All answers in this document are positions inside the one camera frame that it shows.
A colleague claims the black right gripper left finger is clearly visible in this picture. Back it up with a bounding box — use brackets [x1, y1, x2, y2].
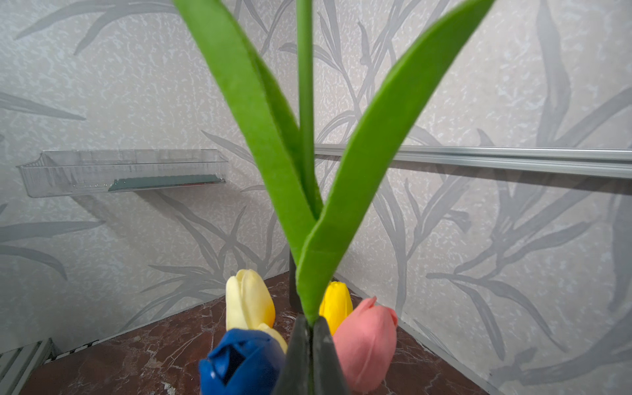
[273, 315, 313, 395]

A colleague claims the cream white tulip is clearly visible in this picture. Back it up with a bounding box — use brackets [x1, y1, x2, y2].
[225, 269, 276, 330]

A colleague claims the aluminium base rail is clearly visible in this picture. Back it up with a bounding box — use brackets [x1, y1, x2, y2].
[0, 338, 56, 395]

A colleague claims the clear plastic wall shelf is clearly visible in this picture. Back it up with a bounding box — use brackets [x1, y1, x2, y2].
[18, 149, 228, 198]

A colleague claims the yellow tulip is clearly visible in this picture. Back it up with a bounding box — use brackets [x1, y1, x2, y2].
[319, 281, 353, 336]

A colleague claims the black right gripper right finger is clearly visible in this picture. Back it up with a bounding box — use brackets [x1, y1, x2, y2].
[312, 317, 351, 395]

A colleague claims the pink tulip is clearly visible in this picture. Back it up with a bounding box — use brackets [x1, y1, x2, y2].
[333, 296, 398, 393]

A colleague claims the blue tulip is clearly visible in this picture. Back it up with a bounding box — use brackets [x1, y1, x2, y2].
[198, 329, 286, 394]

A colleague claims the aluminium frame profile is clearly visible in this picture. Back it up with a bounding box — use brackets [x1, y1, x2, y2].
[313, 143, 632, 180]

